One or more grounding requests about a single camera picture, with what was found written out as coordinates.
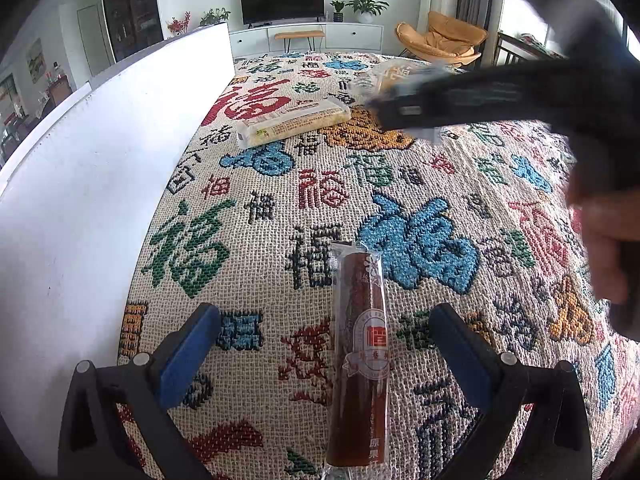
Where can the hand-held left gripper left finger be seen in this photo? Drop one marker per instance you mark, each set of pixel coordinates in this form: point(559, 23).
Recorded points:
point(190, 355)

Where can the bagged bread loaf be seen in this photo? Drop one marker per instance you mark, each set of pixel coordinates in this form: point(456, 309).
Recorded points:
point(380, 77)

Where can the small potted plant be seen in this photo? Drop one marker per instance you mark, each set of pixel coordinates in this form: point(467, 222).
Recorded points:
point(338, 10)

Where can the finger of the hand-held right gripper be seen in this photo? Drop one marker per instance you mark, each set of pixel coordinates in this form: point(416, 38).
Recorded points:
point(415, 105)

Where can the pale yellow noodle packet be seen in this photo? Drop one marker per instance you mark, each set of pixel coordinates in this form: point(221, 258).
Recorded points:
point(295, 121)

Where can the brown roll snack packet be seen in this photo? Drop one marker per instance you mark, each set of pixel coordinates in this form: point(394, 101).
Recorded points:
point(357, 360)

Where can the red flowers in vase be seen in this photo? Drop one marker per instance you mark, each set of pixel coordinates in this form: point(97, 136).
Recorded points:
point(178, 24)

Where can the framed wall picture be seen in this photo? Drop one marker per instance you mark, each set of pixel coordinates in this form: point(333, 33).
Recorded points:
point(35, 59)

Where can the person's right hand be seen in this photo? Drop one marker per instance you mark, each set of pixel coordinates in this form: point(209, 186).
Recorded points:
point(602, 250)

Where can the dark display cabinet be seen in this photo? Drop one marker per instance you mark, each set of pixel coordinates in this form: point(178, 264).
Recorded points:
point(131, 10)

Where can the orange-topped stool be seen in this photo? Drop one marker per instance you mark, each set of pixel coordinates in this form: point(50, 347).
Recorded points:
point(299, 35)

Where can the white television cabinet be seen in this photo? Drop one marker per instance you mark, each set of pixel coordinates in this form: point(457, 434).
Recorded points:
point(350, 37)

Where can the large potted plant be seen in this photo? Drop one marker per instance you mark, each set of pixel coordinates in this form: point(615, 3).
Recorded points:
point(366, 6)

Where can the printed blanket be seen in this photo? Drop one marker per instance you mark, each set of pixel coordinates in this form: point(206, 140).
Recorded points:
point(280, 185)

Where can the orange lounge chair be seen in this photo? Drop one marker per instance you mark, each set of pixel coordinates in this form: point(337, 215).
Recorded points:
point(440, 35)

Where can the black television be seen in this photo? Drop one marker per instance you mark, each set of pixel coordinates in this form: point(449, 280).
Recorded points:
point(281, 1)

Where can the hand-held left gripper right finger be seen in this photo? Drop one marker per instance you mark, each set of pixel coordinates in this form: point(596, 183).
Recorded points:
point(460, 355)

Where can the wooden chair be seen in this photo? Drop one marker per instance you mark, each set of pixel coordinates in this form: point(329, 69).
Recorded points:
point(507, 50)

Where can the green leafy potted plant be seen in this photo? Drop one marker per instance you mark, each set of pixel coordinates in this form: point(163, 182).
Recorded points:
point(215, 16)

